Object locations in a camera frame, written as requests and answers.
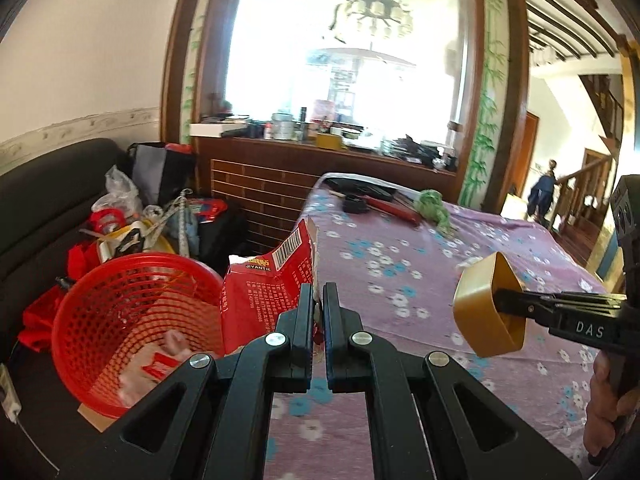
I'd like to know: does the chandelier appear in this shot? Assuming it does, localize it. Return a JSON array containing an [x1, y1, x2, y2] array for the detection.
[[330, 0, 417, 45]]

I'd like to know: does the red blue bag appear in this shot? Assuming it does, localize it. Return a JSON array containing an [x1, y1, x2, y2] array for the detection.
[[186, 197, 232, 224]]

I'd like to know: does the wooden counter partition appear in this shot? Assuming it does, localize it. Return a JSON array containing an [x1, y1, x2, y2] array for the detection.
[[191, 131, 462, 257]]

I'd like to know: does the black sofa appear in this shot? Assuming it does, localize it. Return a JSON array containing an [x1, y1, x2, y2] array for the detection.
[[0, 136, 132, 321]]

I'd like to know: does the row of counter clutter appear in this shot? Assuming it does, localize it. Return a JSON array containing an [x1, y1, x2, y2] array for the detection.
[[192, 105, 460, 172]]

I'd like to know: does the red-handled tool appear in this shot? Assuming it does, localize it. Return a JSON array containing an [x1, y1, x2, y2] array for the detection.
[[364, 195, 424, 227]]

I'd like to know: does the clear plastic bag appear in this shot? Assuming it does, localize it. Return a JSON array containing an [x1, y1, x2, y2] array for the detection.
[[91, 164, 144, 217]]

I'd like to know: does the wooden stair railing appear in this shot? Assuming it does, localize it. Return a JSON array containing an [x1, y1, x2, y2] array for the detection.
[[554, 149, 617, 233]]

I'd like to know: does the person's dark clothing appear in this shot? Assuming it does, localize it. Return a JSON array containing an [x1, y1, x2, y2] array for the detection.
[[581, 452, 640, 480]]

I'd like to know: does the black suitcase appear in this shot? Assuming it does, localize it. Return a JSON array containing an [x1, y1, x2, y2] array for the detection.
[[199, 204, 252, 263]]

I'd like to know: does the bamboo wall painting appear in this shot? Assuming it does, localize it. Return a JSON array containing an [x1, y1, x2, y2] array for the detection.
[[459, 0, 507, 207], [179, 0, 213, 137]]

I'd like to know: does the red plastic basket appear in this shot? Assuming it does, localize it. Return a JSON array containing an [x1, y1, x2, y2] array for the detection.
[[51, 252, 227, 419]]

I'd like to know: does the small black case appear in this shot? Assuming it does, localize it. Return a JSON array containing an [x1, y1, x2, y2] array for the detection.
[[342, 193, 370, 215]]

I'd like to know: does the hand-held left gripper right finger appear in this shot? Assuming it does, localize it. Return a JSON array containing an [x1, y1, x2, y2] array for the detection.
[[322, 281, 584, 480]]

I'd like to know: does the white charger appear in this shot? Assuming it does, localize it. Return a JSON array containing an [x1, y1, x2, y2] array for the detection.
[[0, 364, 22, 423]]

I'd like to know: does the person's right hand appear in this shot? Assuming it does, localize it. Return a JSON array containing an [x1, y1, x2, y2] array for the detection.
[[581, 352, 632, 467]]

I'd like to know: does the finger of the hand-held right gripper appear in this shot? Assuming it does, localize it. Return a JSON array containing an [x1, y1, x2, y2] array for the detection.
[[499, 309, 555, 333], [492, 286, 627, 312]]

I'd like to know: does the red tissue packet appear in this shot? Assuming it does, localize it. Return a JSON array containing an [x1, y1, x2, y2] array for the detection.
[[221, 217, 322, 357]]

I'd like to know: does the grey black bag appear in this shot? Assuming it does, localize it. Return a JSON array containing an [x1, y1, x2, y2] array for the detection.
[[126, 141, 197, 207]]

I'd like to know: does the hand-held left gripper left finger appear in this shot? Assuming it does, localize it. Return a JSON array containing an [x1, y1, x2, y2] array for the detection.
[[57, 282, 316, 480]]

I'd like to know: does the yellow bucket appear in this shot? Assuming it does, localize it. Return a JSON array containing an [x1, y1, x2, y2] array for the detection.
[[96, 216, 177, 262]]

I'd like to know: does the dark blue jacket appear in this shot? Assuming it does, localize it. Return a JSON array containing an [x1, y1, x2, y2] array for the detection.
[[526, 159, 557, 222]]

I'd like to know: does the green plastic bag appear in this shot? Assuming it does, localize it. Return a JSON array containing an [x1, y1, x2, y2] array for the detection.
[[410, 188, 457, 239]]

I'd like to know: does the red cloth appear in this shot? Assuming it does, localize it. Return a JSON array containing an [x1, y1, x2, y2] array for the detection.
[[19, 242, 103, 353]]

